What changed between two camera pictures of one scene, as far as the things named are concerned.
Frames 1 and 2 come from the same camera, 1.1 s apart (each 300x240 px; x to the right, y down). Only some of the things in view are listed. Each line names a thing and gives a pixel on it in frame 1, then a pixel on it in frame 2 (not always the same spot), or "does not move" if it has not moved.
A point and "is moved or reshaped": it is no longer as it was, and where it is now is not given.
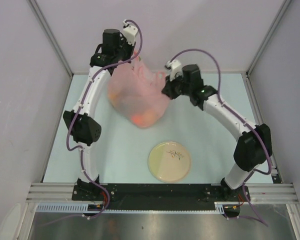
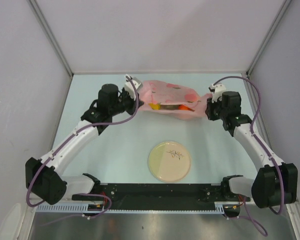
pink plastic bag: [135, 89] is moved or reshaped
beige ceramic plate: [169, 161] does not move
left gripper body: [124, 51] to [126, 103]
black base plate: [162, 196] does not move
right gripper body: [177, 87] to [215, 111]
